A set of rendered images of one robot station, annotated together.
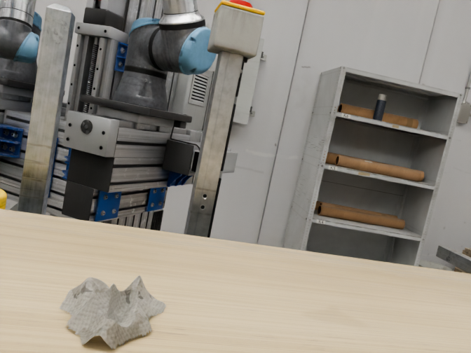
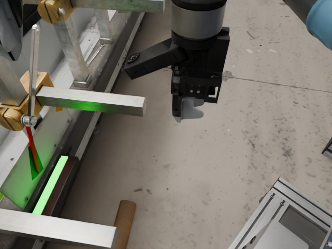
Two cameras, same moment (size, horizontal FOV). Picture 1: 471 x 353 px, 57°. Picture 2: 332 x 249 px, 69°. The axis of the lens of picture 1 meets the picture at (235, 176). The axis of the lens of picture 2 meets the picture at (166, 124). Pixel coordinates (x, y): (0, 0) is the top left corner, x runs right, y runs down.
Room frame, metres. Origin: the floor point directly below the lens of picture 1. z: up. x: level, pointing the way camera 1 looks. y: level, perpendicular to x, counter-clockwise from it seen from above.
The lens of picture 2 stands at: (1.01, 0.33, 1.21)
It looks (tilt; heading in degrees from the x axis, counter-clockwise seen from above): 50 degrees down; 112
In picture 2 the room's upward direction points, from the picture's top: straight up
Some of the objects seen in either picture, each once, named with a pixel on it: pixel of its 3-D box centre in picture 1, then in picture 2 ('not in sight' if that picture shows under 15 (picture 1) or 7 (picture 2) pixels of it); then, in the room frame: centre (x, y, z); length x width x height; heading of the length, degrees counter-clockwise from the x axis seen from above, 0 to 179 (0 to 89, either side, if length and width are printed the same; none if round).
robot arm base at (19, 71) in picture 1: (15, 64); not in sight; (1.41, 0.76, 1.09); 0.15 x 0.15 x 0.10
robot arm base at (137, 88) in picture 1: (142, 87); not in sight; (1.23, 0.30, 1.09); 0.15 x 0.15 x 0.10
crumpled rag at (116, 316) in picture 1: (111, 297); not in sight; (0.28, 0.07, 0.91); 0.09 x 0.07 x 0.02; 179
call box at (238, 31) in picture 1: (234, 34); not in sight; (0.72, 0.05, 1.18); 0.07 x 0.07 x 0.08; 13
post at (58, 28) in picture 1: (38, 165); not in sight; (0.66, 0.30, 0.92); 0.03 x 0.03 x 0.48; 13
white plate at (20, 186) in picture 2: not in sight; (43, 146); (0.63, 0.52, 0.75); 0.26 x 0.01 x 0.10; 103
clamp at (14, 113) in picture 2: not in sight; (25, 100); (0.59, 0.56, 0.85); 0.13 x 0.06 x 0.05; 103
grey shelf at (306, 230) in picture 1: (364, 186); not in sight; (3.21, -0.95, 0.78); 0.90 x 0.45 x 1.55; 98
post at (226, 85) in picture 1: (205, 189); not in sight; (0.72, 0.04, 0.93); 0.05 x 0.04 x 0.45; 103
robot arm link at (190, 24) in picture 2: not in sight; (196, 14); (0.92, 0.66, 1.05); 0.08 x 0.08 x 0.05
